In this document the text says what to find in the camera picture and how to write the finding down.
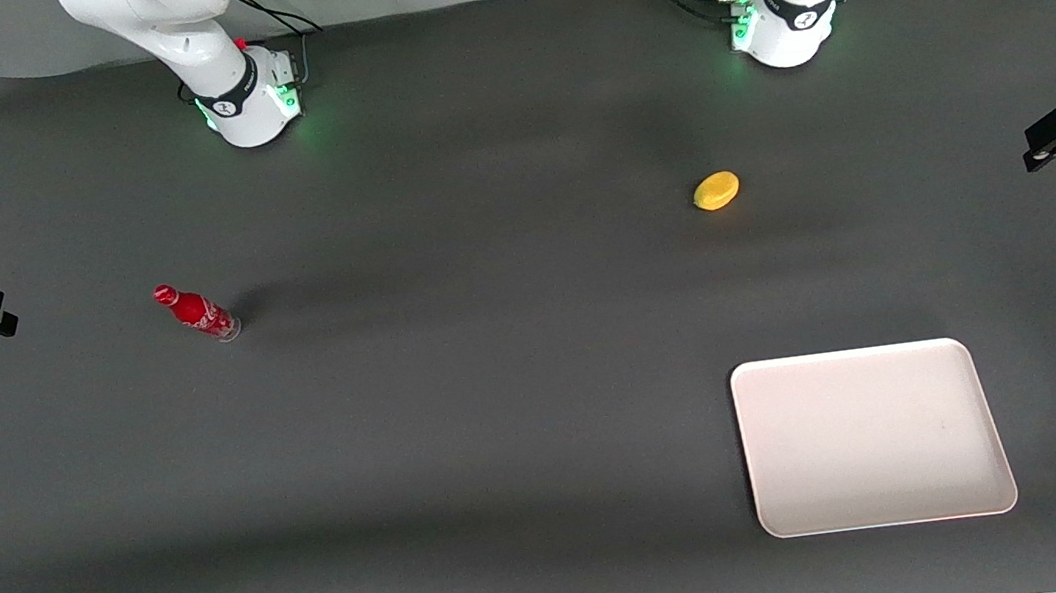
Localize white rectangular tray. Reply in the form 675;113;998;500
727;330;1022;546

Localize dark grey table cloth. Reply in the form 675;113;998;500
0;0;1056;593

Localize yellow lemon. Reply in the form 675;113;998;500
689;169;745;214

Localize red cola bottle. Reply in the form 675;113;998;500
151;275;245;352

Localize black right arm base cables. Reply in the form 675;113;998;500
232;0;331;96

